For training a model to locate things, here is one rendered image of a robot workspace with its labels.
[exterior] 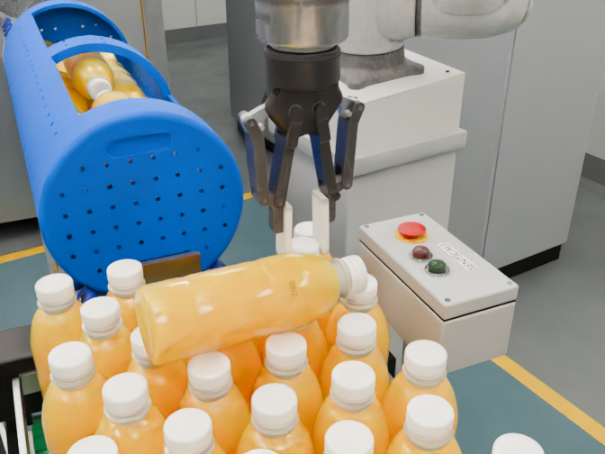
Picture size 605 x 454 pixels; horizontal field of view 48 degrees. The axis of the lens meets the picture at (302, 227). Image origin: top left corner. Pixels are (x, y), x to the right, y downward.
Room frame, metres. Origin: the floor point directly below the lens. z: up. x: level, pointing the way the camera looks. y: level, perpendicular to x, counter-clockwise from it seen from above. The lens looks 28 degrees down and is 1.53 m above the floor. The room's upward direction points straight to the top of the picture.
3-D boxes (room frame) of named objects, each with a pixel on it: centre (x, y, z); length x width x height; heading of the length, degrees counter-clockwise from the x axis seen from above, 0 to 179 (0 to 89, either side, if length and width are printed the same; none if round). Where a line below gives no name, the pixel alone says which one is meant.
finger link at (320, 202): (0.68, -0.02, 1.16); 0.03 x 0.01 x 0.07; 24
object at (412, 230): (0.77, -0.14, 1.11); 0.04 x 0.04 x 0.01
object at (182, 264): (0.79, 0.19, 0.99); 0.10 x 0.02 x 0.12; 114
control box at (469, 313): (0.72, -0.16, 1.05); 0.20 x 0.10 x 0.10; 24
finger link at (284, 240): (0.66, 0.02, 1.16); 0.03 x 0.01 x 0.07; 24
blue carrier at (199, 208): (1.25, 0.39, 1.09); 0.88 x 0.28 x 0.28; 24
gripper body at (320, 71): (0.67, 0.00, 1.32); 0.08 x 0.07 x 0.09; 114
